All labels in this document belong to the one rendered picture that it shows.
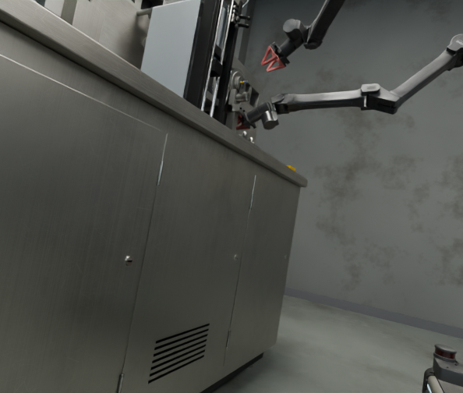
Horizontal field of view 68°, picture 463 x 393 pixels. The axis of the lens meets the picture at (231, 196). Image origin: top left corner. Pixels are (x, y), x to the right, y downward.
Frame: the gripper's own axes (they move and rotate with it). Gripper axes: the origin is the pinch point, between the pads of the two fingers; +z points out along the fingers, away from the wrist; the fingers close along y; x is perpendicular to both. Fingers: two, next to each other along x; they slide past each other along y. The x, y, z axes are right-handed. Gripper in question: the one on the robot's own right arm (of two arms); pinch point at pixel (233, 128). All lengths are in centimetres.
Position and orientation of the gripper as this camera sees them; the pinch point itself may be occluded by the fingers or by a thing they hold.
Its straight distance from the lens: 162.9
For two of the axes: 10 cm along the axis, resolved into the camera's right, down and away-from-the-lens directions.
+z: -8.3, 4.1, 3.9
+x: -3.0, -9.0, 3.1
